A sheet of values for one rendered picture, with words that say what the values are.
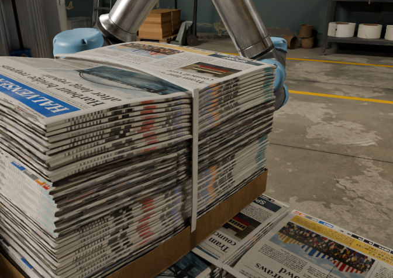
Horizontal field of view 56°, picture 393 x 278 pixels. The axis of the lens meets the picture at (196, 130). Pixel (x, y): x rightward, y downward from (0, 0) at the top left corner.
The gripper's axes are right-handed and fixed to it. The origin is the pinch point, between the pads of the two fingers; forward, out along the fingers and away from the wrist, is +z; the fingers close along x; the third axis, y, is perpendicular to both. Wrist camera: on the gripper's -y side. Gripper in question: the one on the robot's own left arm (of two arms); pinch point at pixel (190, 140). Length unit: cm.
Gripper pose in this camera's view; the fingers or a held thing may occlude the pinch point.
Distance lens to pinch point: 77.5
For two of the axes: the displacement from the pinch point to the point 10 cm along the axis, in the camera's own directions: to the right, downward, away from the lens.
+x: 7.4, 2.7, -6.1
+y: 0.0, -9.2, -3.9
